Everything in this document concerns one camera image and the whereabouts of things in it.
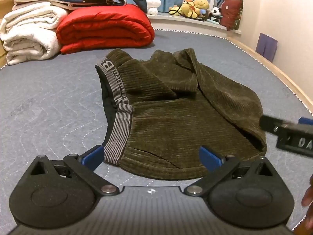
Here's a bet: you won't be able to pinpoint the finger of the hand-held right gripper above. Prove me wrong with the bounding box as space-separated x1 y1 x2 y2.
260 114 313 138
276 133 313 158

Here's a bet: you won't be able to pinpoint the cream window ledge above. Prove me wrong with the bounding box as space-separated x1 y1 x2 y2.
147 13 243 39

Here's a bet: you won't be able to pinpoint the dark red cushion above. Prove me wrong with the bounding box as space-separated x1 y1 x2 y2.
219 0 244 31

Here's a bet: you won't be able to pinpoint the panda plush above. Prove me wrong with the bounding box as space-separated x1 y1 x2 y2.
210 7 222 22

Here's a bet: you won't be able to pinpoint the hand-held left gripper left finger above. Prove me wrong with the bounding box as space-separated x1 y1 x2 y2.
30 145 120 197

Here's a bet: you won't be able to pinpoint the olive corduroy pants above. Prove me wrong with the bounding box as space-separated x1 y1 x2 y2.
95 48 267 180

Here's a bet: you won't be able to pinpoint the person's right hand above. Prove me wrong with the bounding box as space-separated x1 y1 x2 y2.
295 174 313 235

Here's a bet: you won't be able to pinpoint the yellow plush toy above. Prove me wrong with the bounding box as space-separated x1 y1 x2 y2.
193 0 210 19

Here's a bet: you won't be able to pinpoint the white folded blanket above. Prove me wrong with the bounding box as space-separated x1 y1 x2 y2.
0 2 68 65

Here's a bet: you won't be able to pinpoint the black strap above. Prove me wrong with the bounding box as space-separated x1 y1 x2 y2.
168 4 188 16

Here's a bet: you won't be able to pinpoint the white mushroom plush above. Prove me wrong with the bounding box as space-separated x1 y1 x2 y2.
146 0 162 15

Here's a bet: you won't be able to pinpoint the red folded quilt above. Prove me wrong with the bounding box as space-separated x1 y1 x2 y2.
56 4 155 55

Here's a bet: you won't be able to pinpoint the navy star-print blanket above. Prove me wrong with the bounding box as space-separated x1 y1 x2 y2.
13 0 128 12

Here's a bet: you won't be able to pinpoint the orange-headed plush toy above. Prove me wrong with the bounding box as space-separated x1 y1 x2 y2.
181 0 196 17

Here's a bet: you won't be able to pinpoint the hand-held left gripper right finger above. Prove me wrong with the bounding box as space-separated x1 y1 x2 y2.
184 146 273 198

